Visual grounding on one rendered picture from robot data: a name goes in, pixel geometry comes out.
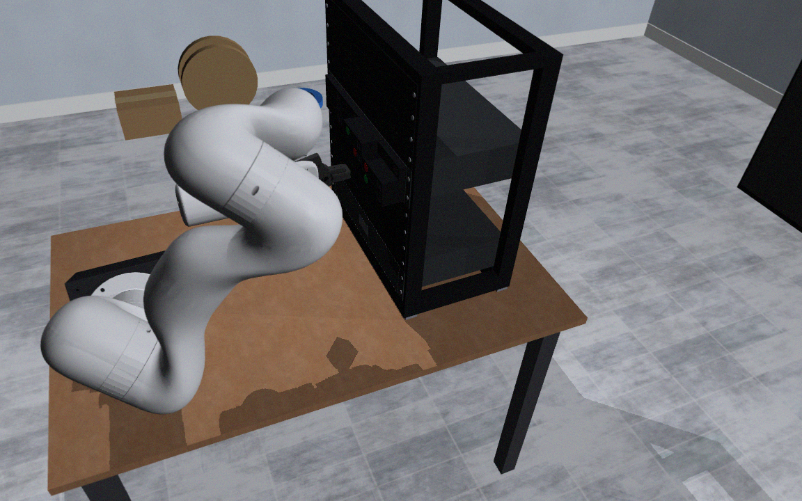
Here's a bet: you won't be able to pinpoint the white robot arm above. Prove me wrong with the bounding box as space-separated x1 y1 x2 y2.
40 88 343 415

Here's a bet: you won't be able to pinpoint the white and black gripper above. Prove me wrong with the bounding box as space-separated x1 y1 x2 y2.
294 153 351 186

